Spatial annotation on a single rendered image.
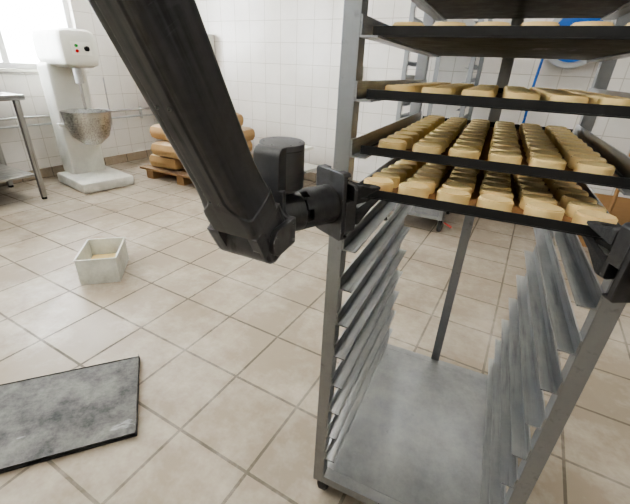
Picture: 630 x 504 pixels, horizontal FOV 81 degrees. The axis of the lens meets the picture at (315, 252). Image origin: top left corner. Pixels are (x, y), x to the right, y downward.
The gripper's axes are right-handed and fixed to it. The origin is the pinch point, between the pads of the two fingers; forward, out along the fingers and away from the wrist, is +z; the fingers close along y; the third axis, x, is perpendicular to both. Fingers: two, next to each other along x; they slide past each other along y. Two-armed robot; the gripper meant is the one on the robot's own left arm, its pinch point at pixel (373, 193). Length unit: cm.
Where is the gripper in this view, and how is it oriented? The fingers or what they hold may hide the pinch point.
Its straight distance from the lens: 61.1
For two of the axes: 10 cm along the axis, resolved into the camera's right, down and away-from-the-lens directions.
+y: 0.3, -8.9, -4.6
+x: -5.7, -3.9, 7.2
